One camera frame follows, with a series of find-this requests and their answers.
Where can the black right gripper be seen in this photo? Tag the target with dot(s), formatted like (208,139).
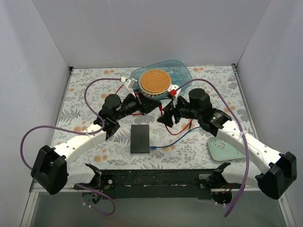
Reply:
(176,110)

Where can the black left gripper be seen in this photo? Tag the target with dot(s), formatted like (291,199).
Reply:
(141,103)

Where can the black network switch box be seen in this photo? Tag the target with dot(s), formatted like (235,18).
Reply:
(140,139)

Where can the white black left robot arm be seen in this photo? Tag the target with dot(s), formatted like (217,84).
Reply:
(52,168)

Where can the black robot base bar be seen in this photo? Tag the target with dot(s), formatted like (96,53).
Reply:
(160,183)

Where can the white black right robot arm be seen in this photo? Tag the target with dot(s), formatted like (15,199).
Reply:
(276,171)

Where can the orange woven round coaster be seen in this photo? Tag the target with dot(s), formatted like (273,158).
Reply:
(155,81)

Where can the teal plastic container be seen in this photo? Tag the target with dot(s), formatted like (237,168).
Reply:
(177,70)

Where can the light green square plate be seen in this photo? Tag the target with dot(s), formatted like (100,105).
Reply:
(222,151)

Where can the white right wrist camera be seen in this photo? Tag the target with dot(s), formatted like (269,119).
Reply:
(173,92)

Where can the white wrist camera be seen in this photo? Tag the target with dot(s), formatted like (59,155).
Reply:
(129,84)
(173,92)

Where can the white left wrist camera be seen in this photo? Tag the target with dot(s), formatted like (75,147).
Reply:
(129,84)

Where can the aluminium frame rail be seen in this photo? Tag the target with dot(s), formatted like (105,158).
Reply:
(68,209)

